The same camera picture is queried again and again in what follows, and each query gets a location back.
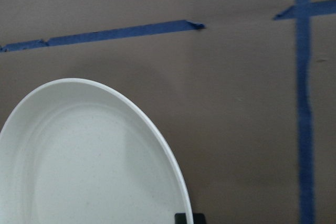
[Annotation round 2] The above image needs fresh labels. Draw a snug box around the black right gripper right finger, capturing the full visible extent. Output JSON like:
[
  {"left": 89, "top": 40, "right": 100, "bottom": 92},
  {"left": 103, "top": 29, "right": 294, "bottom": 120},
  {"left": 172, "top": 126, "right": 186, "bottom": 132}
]
[{"left": 193, "top": 213, "right": 206, "bottom": 224}]

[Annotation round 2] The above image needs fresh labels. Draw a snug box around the white round plate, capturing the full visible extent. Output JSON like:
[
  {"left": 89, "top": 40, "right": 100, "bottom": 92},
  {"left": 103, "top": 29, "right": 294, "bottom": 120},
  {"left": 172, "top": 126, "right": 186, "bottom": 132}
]
[{"left": 1, "top": 78, "right": 193, "bottom": 223}]

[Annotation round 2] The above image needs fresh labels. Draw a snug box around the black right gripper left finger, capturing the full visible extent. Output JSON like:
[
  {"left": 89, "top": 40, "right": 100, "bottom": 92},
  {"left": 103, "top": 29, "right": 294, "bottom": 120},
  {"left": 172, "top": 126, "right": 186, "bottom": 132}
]
[{"left": 174, "top": 213, "right": 186, "bottom": 224}]

